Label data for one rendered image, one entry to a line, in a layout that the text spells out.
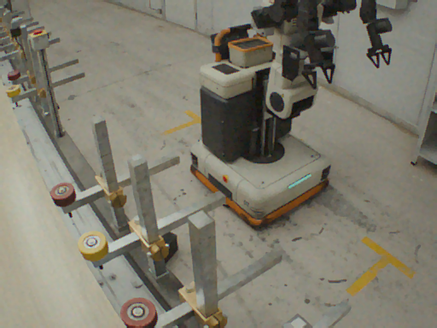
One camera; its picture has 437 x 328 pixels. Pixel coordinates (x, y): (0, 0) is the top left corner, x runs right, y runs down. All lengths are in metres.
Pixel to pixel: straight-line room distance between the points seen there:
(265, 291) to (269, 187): 0.56
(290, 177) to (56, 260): 1.50
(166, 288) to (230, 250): 1.05
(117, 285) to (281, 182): 1.19
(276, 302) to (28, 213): 1.26
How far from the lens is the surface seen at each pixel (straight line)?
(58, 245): 1.03
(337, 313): 0.93
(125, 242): 1.04
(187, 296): 0.94
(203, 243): 0.70
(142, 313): 0.84
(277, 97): 1.91
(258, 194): 2.04
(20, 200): 1.23
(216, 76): 2.01
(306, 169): 2.24
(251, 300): 1.93
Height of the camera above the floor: 1.61
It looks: 37 degrees down
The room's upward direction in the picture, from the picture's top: 1 degrees counter-clockwise
